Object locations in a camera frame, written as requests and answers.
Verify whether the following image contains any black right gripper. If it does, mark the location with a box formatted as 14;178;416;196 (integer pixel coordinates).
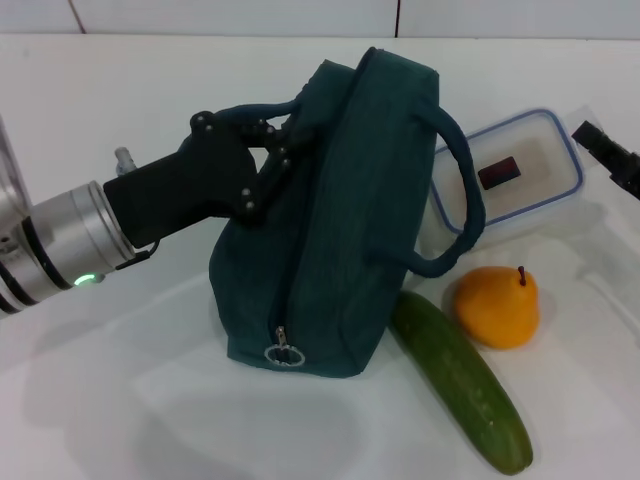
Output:
570;119;640;202

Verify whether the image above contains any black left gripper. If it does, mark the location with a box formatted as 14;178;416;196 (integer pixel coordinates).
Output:
101;110;297;249

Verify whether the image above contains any clear plastic lidded container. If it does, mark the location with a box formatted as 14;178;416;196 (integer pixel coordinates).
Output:
430;107;585;252

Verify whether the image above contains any dark teal fabric bag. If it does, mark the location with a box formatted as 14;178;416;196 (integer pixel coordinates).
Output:
208;46;486;380

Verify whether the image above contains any orange yellow pear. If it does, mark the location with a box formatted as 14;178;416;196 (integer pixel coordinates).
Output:
453;265;542;351

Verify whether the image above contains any green cucumber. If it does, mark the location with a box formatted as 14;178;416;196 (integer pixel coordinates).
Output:
389;290;535;476

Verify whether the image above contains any silver left gripper plug stub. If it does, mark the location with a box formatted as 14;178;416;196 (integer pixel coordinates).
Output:
113;146;137;177

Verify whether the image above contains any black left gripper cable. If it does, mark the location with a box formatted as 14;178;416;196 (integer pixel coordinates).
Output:
117;239;161;269

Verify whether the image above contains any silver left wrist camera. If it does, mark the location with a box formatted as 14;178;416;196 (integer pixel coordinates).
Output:
0;114;31;222

